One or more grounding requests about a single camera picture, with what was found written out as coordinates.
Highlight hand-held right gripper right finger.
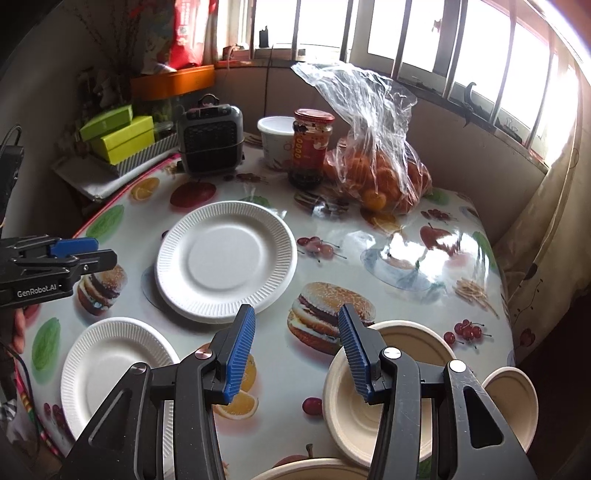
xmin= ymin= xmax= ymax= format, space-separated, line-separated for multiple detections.
xmin=338 ymin=304 xmax=539 ymax=480

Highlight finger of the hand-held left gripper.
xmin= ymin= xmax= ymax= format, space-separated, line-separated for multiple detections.
xmin=69 ymin=249 xmax=118 ymax=274
xmin=48 ymin=237 xmax=100 ymax=259

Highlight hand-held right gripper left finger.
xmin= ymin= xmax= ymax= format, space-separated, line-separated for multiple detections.
xmin=65 ymin=304 xmax=257 ymax=480

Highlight beige paper bowl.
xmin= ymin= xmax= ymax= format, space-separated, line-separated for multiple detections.
xmin=249 ymin=457 xmax=375 ymax=480
xmin=322 ymin=320 xmax=458 ymax=469
xmin=481 ymin=367 xmax=539 ymax=455

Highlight white foam plate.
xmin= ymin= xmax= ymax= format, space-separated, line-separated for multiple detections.
xmin=60 ymin=318 xmax=181 ymax=446
xmin=154 ymin=200 xmax=298 ymax=324

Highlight person's left hand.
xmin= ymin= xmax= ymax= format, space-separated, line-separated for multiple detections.
xmin=11 ymin=307 xmax=28 ymax=354

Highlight grey flat box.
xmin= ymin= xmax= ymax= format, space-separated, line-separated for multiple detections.
xmin=51 ymin=154 xmax=134 ymax=201

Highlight striped box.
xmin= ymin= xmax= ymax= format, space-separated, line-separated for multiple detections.
xmin=113 ymin=134 xmax=181 ymax=178

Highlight green box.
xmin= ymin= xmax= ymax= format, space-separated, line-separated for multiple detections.
xmin=79 ymin=104 xmax=134 ymax=143
xmin=90 ymin=115 xmax=155 ymax=163

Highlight fruit-printed tablecloth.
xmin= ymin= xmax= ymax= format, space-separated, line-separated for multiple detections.
xmin=16 ymin=131 xmax=515 ymax=480

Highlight grey portable heater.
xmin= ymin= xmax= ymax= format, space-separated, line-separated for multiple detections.
xmin=178 ymin=95 xmax=245 ymax=175

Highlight clear bag of oranges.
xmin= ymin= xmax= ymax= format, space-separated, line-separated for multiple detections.
xmin=291 ymin=61 xmax=435 ymax=215

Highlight orange tray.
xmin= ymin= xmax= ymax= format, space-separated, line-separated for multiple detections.
xmin=130 ymin=65 xmax=215 ymax=101

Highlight glass jar with red lid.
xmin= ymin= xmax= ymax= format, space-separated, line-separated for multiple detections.
xmin=288 ymin=108 xmax=335 ymax=190

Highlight dried flower branches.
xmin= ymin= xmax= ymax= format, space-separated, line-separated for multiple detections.
xmin=69 ymin=0 xmax=158 ymax=112

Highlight white plastic tub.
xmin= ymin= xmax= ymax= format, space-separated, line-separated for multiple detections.
xmin=257 ymin=116 xmax=296 ymax=171

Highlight patterned curtain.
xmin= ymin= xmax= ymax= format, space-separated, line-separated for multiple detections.
xmin=489 ymin=69 xmax=591 ymax=365

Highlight red bag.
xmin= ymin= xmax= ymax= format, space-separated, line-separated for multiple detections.
xmin=168 ymin=0 xmax=220 ymax=70

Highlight window grille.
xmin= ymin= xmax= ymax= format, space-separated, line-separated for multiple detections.
xmin=249 ymin=0 xmax=583 ymax=153

